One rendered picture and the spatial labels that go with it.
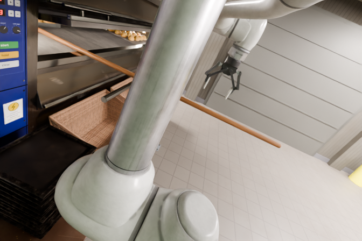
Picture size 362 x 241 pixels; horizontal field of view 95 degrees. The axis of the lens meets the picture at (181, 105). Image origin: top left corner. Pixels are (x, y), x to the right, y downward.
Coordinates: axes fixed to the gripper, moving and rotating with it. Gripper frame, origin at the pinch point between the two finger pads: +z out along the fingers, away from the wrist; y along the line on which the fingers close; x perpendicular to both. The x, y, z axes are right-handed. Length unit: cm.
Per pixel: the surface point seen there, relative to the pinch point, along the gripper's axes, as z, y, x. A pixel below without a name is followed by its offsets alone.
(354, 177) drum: 130, 428, 267
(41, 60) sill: 16, -83, -24
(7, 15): -5, -80, -39
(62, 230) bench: 73, -38, -58
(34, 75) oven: 23, -83, -28
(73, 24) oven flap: -7, -69, -24
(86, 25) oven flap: -7, -69, -16
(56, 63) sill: 19, -83, -17
